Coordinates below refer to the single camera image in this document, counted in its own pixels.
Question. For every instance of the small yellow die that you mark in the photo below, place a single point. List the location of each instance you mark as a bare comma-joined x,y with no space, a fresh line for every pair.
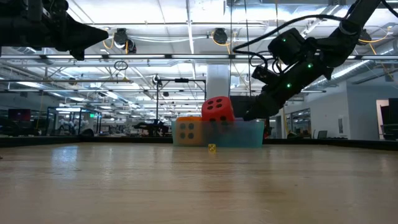
212,148

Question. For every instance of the dark background monitor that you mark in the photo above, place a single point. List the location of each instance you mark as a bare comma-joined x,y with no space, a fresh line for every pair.
19,114

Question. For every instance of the black background stand frame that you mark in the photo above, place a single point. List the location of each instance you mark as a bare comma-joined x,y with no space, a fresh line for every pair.
157,109

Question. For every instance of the white building column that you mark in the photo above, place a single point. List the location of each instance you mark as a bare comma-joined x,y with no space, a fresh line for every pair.
217,82

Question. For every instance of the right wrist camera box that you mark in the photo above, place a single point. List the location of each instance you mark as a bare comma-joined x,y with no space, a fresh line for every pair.
287,45

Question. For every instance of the orange foam die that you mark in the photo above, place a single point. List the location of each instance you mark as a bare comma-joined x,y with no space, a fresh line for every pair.
189,131

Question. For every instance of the dark equipment stand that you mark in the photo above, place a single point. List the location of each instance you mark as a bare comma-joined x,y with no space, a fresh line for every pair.
393,118

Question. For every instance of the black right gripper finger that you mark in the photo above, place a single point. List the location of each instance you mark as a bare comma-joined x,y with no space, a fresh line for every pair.
264,107

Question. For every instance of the glass robot enclosure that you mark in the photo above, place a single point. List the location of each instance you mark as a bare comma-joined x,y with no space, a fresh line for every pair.
74,121

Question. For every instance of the teal plastic bin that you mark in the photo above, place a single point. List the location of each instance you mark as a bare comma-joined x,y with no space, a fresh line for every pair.
236,137

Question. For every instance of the red foam die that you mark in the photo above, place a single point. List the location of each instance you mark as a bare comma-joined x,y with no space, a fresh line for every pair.
217,109

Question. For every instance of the overhead light bar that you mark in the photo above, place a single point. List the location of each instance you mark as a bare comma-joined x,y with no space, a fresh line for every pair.
155,57

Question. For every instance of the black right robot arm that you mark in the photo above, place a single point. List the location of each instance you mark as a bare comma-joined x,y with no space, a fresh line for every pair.
348,34

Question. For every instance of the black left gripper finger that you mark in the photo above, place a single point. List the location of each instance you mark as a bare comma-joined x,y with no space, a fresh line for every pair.
84,34

